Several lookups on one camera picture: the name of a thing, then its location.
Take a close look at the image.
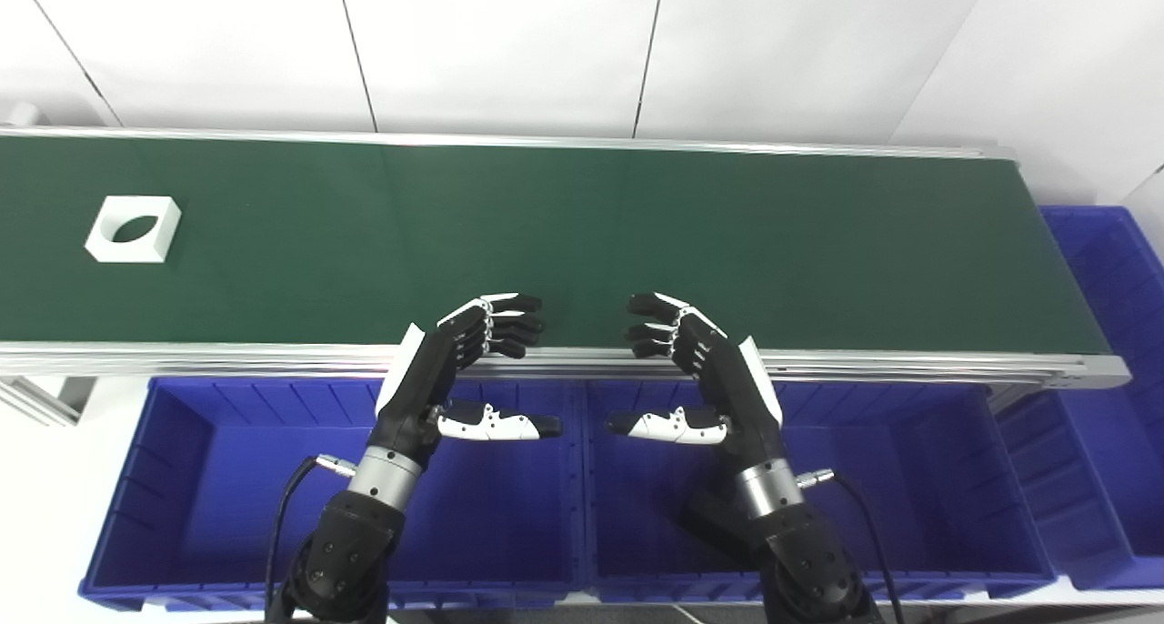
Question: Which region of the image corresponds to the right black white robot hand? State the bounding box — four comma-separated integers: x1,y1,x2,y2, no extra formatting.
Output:
605,292,788,472

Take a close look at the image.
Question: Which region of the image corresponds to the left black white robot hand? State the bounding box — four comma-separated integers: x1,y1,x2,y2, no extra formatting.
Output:
368,292,563,466

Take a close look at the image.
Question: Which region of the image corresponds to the white block with round hole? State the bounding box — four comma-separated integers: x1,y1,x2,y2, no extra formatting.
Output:
85,196,182,264

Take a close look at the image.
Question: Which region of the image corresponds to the green conveyor belt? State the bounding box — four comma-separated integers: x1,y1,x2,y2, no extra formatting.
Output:
0,126,1131,390
0,136,1112,354

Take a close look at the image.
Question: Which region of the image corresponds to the blue plastic bin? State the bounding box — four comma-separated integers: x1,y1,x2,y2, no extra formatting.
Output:
78,377,587,612
996,206,1164,591
577,378,1058,604

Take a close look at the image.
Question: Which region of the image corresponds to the aluminium conveyor leg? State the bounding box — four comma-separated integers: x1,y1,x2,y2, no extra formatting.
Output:
0,376,96,427

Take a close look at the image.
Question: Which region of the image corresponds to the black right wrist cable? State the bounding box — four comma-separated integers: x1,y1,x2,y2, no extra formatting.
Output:
798,468,906,624

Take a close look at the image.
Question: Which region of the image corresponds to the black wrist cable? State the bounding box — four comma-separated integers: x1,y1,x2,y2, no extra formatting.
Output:
264,456,357,624
798,468,906,624

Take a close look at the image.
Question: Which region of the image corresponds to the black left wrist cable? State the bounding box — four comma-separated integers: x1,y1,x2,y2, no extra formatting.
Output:
264,456,357,624

